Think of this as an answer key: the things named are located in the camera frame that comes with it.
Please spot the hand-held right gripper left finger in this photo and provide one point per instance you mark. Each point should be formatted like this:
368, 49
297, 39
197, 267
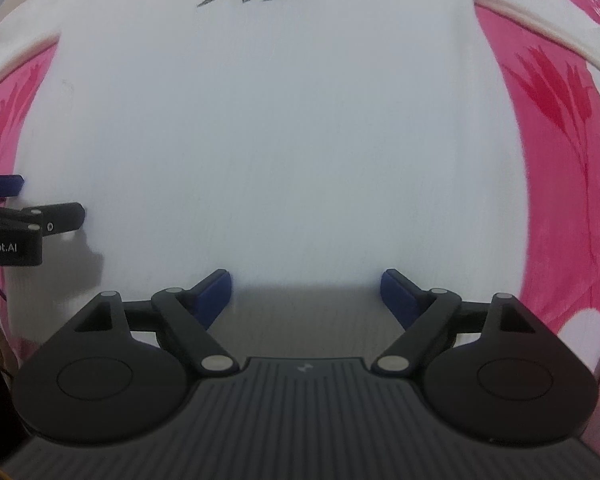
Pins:
212, 300

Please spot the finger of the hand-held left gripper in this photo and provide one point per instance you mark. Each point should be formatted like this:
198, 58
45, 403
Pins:
0, 186
55, 217

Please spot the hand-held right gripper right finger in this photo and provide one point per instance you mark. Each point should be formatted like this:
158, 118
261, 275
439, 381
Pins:
400, 300

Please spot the white deer sweater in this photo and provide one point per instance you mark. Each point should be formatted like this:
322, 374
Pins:
280, 135

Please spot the pink floral blanket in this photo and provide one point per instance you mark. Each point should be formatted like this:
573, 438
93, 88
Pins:
555, 185

